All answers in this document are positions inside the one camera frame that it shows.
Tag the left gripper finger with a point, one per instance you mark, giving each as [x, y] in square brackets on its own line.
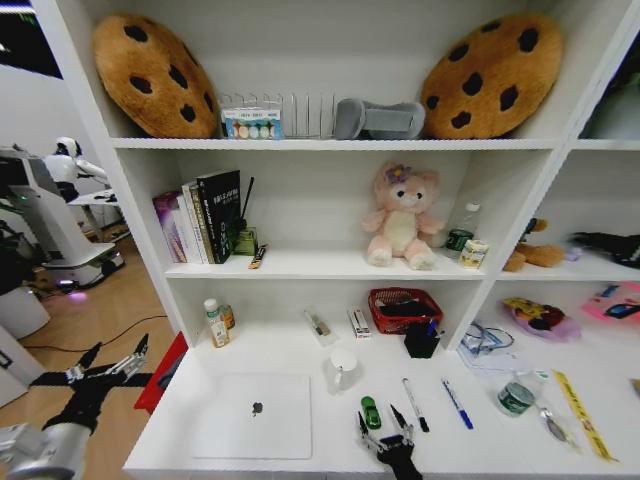
[131, 362]
[85, 364]

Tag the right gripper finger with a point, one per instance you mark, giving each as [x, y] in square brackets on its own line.
[365, 431]
[403, 426]

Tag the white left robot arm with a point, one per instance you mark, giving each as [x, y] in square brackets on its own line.
[35, 452]

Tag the green toy car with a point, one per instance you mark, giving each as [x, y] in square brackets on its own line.
[371, 412]

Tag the black capped marker pen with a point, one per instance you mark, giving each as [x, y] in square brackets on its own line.
[415, 405]

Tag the red flat board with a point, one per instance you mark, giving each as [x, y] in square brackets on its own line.
[165, 372]

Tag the blue capped pen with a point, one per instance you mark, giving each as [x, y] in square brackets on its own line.
[457, 404]

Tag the white mug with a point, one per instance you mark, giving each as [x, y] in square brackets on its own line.
[345, 370]

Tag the white cylindrical bin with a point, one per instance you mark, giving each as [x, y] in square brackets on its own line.
[20, 312]

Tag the black pen holder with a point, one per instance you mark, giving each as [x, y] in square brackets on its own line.
[421, 342]

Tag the white capped drink bottle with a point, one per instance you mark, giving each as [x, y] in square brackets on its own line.
[216, 325]

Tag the white and red small box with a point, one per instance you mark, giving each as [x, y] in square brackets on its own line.
[360, 326]

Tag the small orange bottle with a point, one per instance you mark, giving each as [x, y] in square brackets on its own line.
[228, 317]

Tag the red plastic basket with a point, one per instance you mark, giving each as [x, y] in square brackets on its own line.
[400, 312]

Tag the silver laptop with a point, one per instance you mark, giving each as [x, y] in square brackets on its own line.
[252, 415]

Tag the clear packaged small tool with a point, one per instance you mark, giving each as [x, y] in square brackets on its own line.
[317, 326]

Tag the blue rimmed safety glasses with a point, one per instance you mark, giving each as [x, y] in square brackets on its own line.
[487, 337]

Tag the purple and white book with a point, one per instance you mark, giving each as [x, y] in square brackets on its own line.
[172, 227]

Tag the white spine book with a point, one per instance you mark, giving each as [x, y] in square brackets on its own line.
[195, 225]

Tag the plastic wrapped metal spoon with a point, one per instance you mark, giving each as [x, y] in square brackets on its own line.
[555, 427]

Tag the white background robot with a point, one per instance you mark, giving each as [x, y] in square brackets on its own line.
[75, 210]

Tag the background desk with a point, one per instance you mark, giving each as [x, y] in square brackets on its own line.
[95, 205]

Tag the orange and black snack bar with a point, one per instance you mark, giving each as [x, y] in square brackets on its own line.
[257, 256]

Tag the green reed diffuser bottle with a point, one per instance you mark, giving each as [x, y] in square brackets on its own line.
[246, 240]

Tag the black book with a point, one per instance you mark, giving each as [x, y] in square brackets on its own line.
[220, 215]

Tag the purple and yellow snack bag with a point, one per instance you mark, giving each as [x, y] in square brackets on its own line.
[540, 317]

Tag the yellow ruler strip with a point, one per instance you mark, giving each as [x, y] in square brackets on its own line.
[580, 410]

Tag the small yellow and white jar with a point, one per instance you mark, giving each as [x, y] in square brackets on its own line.
[473, 253]

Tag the pink plush toy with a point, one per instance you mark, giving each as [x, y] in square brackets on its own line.
[400, 225]

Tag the clear bottle with green label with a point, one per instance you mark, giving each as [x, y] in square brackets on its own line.
[461, 232]

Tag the brown plush toy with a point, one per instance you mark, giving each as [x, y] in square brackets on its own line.
[535, 252]

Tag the pink box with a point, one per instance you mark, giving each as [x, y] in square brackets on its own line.
[612, 302]

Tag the pack of colourful erasers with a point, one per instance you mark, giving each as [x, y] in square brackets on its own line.
[252, 125]

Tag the black fabric object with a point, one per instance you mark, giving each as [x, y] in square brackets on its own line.
[615, 247]

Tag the chocolate chip cookie pillow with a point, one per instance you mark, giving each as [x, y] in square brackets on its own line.
[150, 75]
[492, 75]

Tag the white shelving unit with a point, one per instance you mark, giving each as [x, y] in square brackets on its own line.
[320, 145]

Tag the grey slipper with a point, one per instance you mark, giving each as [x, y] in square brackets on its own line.
[350, 120]
[395, 120]

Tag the dark wall screen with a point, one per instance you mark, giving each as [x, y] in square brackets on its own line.
[25, 35]

